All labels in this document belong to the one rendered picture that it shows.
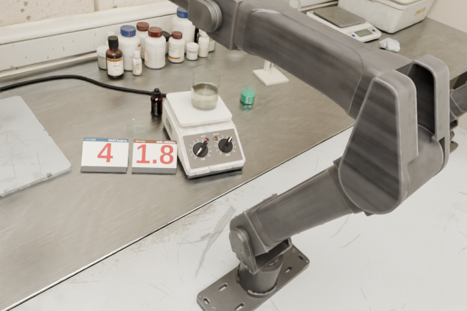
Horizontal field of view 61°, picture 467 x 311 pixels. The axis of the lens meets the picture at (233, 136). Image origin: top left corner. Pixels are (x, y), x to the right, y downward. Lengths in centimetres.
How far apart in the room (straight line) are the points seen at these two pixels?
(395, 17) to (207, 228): 126
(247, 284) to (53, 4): 88
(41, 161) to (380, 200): 67
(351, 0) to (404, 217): 114
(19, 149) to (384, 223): 75
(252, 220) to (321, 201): 13
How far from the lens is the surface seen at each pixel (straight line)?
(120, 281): 68
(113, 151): 85
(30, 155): 90
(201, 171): 81
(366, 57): 37
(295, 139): 98
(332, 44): 39
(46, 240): 75
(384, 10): 177
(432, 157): 40
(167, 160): 84
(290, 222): 51
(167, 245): 72
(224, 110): 88
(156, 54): 116
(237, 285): 67
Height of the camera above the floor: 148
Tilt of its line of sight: 38 degrees down
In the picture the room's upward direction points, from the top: 9 degrees clockwise
